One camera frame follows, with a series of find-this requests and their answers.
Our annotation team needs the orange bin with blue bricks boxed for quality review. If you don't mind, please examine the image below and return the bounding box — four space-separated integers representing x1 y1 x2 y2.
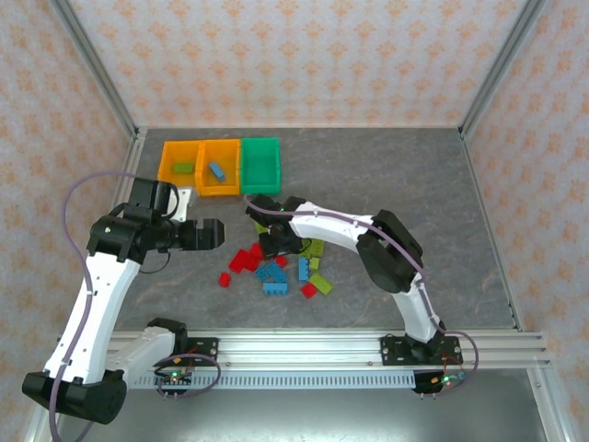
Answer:
194 138 243 198

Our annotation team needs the green plastic bin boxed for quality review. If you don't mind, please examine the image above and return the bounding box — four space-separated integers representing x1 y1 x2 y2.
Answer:
238 136 283 196

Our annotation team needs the orange bin with green bricks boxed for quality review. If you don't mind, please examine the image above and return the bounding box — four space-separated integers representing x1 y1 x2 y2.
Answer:
156 140 204 186

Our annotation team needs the small circuit board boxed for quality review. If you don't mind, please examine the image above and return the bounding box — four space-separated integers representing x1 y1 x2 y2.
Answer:
431 371 467 387
155 366 195 387

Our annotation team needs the aluminium table side rail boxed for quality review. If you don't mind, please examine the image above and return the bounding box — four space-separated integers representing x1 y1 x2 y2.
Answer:
110 128 149 333
459 128 526 332

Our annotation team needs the long purple right arm cable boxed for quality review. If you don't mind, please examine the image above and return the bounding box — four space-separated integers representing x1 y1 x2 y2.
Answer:
242 194 480 398

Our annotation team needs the long purple arm cable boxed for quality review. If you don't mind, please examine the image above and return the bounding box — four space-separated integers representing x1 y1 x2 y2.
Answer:
48 169 139 442
242 194 480 398

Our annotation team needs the long purple left arm cable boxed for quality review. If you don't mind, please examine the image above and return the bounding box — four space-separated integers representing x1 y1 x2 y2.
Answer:
48 169 139 442

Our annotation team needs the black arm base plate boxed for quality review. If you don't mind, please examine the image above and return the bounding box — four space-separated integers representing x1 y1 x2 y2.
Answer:
379 334 462 368
185 336 220 366

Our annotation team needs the wide aluminium mounting rail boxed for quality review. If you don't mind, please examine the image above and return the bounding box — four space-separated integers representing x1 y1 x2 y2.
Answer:
108 328 552 370

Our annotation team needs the short purple cable loop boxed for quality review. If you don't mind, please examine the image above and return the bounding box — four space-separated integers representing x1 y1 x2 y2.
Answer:
156 352 223 402

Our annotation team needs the slotted grey cable duct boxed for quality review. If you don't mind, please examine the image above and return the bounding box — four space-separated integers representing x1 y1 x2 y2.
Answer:
131 370 419 391

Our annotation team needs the aluminium frame post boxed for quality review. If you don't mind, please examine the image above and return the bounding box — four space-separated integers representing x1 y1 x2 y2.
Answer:
458 0 551 139
49 0 140 139

